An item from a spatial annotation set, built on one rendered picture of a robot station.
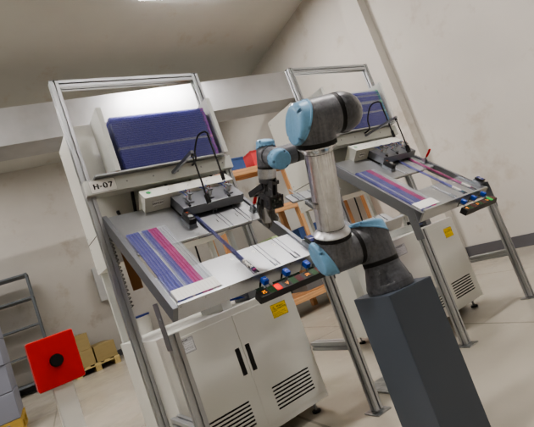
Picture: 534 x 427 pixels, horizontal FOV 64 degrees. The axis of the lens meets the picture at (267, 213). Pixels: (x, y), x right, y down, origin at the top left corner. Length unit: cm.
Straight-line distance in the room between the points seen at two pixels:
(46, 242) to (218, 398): 793
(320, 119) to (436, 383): 82
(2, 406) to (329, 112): 463
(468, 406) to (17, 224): 900
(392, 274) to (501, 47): 377
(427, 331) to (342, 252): 34
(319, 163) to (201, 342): 102
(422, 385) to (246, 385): 88
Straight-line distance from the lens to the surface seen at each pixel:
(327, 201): 126
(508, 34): 488
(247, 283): 169
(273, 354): 209
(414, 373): 139
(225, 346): 197
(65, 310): 944
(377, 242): 137
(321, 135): 120
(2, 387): 527
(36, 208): 977
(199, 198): 212
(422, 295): 141
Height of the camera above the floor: 77
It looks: 6 degrees up
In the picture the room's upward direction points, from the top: 20 degrees counter-clockwise
